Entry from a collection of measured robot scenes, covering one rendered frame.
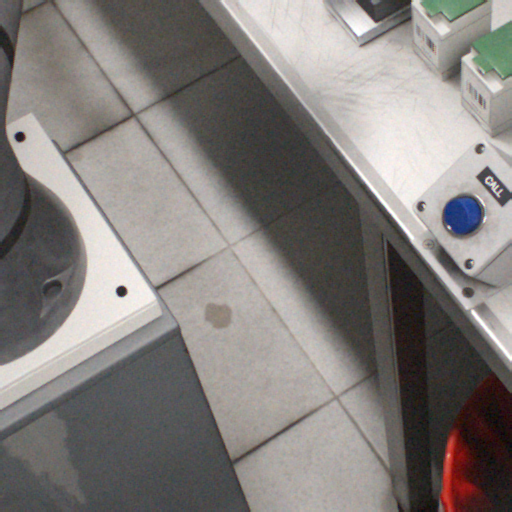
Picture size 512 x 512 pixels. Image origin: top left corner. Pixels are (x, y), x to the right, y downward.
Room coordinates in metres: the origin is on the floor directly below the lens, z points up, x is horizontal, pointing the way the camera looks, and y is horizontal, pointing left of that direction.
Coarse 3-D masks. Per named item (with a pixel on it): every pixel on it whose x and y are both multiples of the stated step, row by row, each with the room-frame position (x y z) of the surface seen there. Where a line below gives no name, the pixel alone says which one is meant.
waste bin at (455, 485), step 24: (480, 384) 0.55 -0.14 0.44; (480, 408) 0.53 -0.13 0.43; (504, 408) 0.54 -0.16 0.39; (456, 432) 0.50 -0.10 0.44; (480, 432) 0.51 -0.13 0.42; (504, 432) 0.53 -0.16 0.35; (456, 456) 0.48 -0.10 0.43; (480, 456) 0.48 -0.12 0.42; (504, 456) 0.49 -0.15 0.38; (456, 480) 0.46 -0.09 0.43; (480, 480) 0.47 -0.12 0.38; (504, 480) 0.48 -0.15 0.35; (456, 504) 0.43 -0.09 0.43; (480, 504) 0.44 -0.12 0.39; (504, 504) 0.47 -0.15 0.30
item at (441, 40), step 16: (416, 0) 0.65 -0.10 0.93; (432, 0) 0.64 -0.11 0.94; (448, 0) 0.64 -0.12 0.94; (464, 0) 0.63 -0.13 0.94; (480, 0) 0.63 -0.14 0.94; (416, 16) 0.64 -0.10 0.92; (432, 16) 0.63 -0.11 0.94; (448, 16) 0.62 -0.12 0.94; (464, 16) 0.62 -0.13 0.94; (480, 16) 0.63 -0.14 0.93; (416, 32) 0.65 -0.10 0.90; (432, 32) 0.63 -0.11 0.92; (448, 32) 0.62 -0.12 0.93; (464, 32) 0.62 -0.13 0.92; (480, 32) 0.63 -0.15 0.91; (416, 48) 0.65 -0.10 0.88; (432, 48) 0.63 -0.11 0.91; (448, 48) 0.62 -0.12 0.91; (464, 48) 0.62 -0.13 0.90; (432, 64) 0.63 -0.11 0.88; (448, 64) 0.62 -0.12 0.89
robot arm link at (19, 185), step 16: (0, 32) 0.56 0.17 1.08; (0, 48) 0.55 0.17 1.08; (0, 64) 0.54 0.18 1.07; (0, 80) 0.53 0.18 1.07; (0, 96) 0.52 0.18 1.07; (0, 112) 0.51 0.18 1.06; (0, 128) 0.50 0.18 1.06; (0, 144) 0.49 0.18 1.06; (0, 160) 0.48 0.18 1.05; (16, 160) 0.50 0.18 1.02; (0, 176) 0.47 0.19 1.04; (16, 176) 0.49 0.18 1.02; (0, 192) 0.47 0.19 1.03; (16, 192) 0.48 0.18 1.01; (0, 208) 0.46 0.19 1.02; (16, 208) 0.47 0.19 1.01; (0, 224) 0.46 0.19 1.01; (0, 240) 0.46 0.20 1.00
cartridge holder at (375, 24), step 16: (336, 0) 0.70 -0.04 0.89; (352, 0) 0.70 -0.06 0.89; (368, 0) 0.68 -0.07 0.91; (384, 0) 0.68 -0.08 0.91; (400, 0) 0.68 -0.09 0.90; (336, 16) 0.69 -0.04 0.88; (352, 16) 0.68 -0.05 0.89; (368, 16) 0.68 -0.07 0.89; (384, 16) 0.68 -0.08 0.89; (400, 16) 0.68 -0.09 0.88; (352, 32) 0.67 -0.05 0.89; (368, 32) 0.67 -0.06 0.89
